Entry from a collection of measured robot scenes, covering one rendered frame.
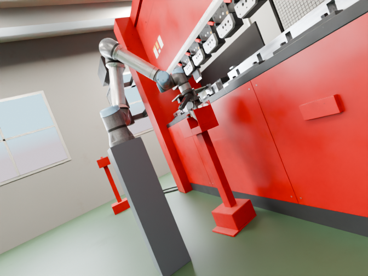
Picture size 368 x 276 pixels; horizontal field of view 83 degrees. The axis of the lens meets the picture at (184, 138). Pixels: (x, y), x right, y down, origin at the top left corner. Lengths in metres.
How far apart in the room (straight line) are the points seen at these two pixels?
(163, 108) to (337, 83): 2.01
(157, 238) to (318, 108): 1.01
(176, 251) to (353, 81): 1.14
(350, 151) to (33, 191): 4.41
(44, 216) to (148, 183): 3.53
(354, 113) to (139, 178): 1.00
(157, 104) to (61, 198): 2.72
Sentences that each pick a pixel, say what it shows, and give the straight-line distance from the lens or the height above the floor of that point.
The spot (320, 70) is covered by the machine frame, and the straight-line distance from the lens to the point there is 0.99.
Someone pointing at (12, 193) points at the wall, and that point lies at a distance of 4.64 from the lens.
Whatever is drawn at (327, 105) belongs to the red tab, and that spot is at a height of 0.59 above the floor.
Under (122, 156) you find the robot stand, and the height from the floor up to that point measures 0.71.
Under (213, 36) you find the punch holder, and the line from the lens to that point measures 1.58.
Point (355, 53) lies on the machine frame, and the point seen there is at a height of 0.73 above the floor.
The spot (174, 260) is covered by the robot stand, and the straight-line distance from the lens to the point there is 1.35.
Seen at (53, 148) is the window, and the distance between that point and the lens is 4.53.
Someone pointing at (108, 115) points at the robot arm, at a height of 0.95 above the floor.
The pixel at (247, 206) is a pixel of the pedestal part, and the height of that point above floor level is 0.09.
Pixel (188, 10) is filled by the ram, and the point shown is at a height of 1.54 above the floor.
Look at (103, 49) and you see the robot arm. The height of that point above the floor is 1.32.
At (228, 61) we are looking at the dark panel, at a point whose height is 1.21.
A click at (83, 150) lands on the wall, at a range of 4.51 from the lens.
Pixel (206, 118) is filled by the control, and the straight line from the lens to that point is 1.34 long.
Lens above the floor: 0.70
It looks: 1 degrees down
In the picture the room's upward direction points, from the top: 22 degrees counter-clockwise
